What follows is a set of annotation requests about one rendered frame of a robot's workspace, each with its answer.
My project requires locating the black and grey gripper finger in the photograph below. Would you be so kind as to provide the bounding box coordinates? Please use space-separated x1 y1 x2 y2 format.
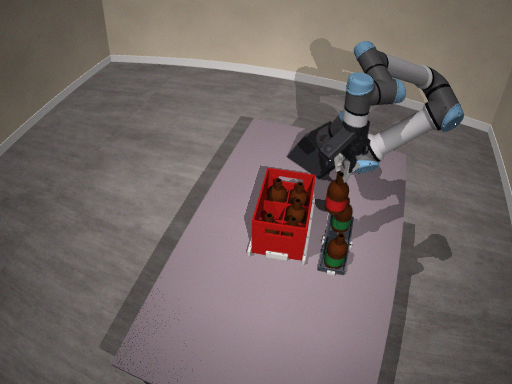
334 153 348 175
342 152 359 183

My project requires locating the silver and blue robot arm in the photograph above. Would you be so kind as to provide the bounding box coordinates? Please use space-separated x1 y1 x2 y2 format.
316 41 464 173

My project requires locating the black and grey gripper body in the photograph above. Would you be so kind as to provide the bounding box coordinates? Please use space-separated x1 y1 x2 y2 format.
340 120 371 159

